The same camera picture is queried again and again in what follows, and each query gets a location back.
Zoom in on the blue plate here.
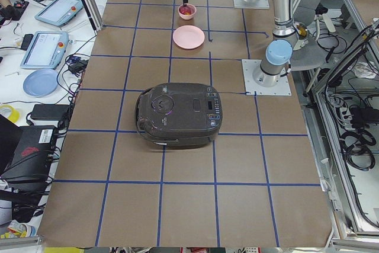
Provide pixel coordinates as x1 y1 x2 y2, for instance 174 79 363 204
23 69 58 97

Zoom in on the teach pendant near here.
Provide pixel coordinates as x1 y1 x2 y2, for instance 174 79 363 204
20 31 69 69

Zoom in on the dark grey rice cooker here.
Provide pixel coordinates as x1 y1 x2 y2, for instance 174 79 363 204
135 82 223 147

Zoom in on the black laptop computer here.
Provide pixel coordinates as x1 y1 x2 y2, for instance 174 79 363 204
1 116 57 192

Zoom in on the yellow tape roll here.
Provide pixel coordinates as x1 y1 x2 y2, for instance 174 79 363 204
0 104 20 123

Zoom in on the teach pendant far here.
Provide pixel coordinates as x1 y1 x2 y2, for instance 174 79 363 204
34 0 83 27

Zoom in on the shiny metal bowl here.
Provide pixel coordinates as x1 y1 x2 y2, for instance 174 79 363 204
294 22 309 51

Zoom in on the teach pendant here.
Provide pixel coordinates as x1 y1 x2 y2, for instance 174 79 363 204
20 31 69 69
34 0 83 27

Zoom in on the pink plate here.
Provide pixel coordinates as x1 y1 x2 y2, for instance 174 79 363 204
172 25 205 50

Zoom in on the black power adapter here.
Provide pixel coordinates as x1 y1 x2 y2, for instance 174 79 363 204
30 104 69 121

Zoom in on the red apple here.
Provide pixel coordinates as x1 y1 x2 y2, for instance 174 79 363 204
179 6 192 15

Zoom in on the pink bowl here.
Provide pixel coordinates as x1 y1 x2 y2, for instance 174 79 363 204
178 4 197 20

